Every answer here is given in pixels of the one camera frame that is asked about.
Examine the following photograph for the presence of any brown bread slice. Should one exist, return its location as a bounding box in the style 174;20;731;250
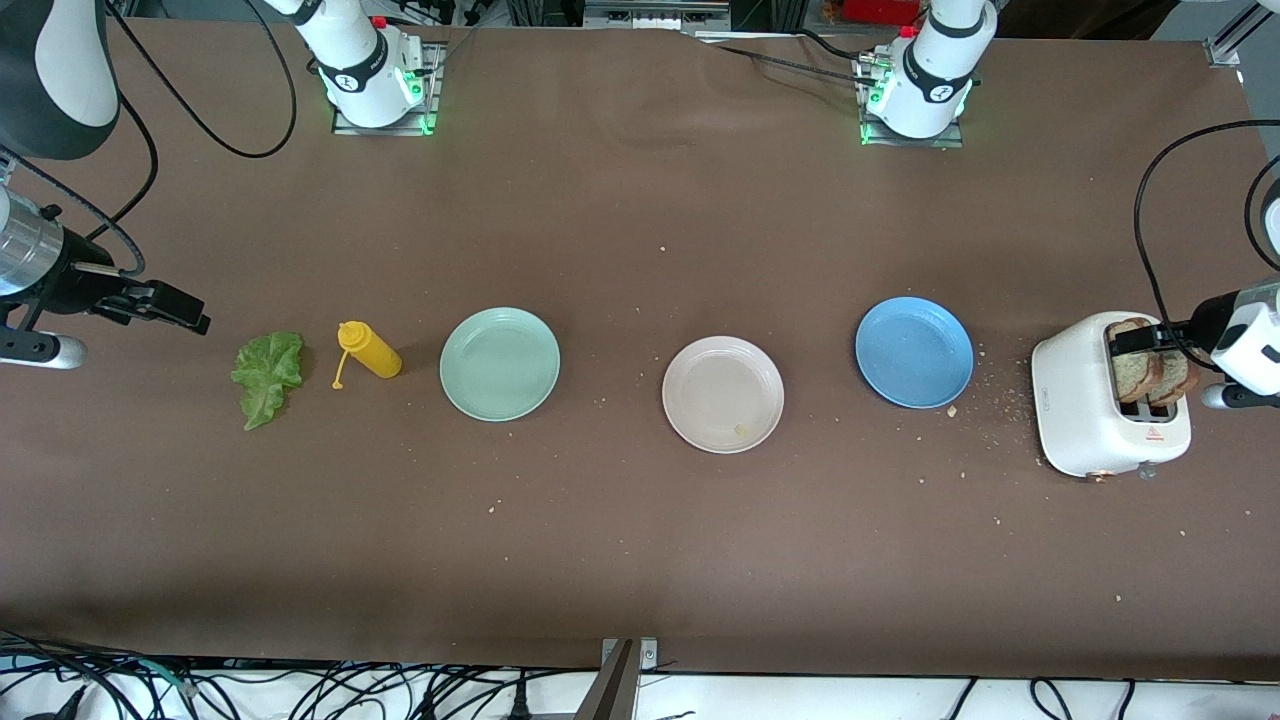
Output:
1150;345;1199;406
1106;318;1164;403

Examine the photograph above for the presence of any yellow mustard squeeze bottle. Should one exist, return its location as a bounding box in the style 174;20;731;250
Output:
332;320;404;391

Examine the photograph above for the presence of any blue plate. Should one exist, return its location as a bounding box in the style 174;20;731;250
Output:
855;296;975;410

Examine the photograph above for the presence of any mint green plate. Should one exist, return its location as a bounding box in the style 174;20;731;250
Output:
440;306;562;423

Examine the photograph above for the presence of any beige plate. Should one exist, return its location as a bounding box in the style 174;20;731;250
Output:
662;335;786;455

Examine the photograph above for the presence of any white toaster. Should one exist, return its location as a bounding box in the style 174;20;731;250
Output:
1031;311;1193;483

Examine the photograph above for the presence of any green lettuce leaf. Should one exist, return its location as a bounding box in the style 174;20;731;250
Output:
230;331;305;432

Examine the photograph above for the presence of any aluminium corner profile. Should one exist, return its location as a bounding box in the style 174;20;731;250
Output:
1205;15;1261;69

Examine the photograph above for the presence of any red box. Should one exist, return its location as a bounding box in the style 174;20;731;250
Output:
843;0;926;26

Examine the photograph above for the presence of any grey braided cable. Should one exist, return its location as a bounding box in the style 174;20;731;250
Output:
0;150;149;279

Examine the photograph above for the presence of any long black arm cable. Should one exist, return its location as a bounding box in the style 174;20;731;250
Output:
100;0;298;159
1133;120;1280;346

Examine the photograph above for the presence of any black cable tangle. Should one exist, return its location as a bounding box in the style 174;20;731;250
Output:
0;630;701;720

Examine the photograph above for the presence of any grey metal frame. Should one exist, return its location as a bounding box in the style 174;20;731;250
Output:
585;0;731;31

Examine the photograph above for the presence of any metal mounting bracket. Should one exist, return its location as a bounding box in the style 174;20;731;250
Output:
575;637;659;720

